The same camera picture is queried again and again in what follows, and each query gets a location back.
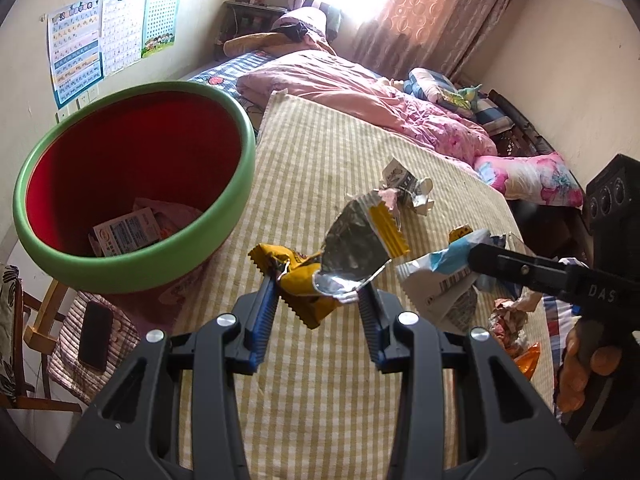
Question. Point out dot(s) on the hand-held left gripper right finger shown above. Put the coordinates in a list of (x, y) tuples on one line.
[(372, 320)]

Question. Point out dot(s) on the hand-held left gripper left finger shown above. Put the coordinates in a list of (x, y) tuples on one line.
[(265, 310)]

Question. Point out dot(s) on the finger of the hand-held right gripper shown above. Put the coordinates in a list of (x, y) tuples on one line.
[(520, 266)]

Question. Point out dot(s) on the white blue wrapper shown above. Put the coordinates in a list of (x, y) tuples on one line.
[(435, 280)]

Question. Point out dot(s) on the silver foil yellow wrapper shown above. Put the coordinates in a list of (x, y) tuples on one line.
[(350, 240)]

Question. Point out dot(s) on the orange snack wrapper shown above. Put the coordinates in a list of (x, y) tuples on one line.
[(530, 362)]

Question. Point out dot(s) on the white blue milk carton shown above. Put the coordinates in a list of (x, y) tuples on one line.
[(125, 232)]

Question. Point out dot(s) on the red bin with green rim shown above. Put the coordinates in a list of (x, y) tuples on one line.
[(125, 160)]

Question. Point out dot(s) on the person's right hand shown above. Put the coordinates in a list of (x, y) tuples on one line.
[(570, 375)]

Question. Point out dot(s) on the crumpled paper wrapper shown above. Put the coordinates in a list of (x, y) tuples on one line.
[(510, 320)]

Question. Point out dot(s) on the colourful plaid cloth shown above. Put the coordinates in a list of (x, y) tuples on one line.
[(557, 307)]

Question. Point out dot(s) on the small yellow wrapper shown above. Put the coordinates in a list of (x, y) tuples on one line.
[(460, 235)]

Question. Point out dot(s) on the pink floral pillow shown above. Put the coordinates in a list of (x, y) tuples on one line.
[(530, 177)]

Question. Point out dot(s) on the dark wooden headboard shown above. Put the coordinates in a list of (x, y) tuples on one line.
[(530, 127)]

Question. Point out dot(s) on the yellow checked tablecloth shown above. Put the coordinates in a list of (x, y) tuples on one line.
[(310, 170)]

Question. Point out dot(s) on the small dark candy wrapper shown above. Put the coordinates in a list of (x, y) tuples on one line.
[(400, 175)]

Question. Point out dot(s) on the black smartphone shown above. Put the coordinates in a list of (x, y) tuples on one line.
[(96, 335)]

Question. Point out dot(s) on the green plush toy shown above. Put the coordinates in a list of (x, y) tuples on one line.
[(462, 96)]

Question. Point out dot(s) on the striped cloth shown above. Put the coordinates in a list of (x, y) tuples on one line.
[(65, 355)]

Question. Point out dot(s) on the blue plaid pillow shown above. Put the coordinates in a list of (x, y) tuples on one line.
[(425, 80)]

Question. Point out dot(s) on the light wooden stool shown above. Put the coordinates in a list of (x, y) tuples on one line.
[(42, 332)]

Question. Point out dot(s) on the blue plaid bed sheet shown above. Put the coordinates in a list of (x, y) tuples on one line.
[(230, 70)]

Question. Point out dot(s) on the wooden chair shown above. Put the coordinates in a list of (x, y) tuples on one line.
[(30, 400)]

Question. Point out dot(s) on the pink patterned curtain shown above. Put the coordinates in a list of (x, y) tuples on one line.
[(440, 15)]

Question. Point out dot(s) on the brown pillow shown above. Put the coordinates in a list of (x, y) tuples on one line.
[(250, 44)]

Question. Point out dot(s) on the dark cloth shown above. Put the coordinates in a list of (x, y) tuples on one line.
[(296, 31)]

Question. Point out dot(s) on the dark wooden shelf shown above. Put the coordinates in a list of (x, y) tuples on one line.
[(245, 22)]

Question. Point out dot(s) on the green cloth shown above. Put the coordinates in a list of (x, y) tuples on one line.
[(335, 22)]

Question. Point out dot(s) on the rolled pink quilt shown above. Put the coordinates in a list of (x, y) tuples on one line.
[(312, 17)]

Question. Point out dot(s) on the white wall socket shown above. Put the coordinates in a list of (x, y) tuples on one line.
[(61, 117), (94, 94), (82, 102)]

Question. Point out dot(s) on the blue grid wall poster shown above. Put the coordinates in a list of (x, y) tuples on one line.
[(161, 15)]

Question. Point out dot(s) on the white chart wall poster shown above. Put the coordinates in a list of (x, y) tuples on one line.
[(122, 30)]

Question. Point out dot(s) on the blue bordered wall poster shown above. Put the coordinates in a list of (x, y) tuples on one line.
[(75, 50)]

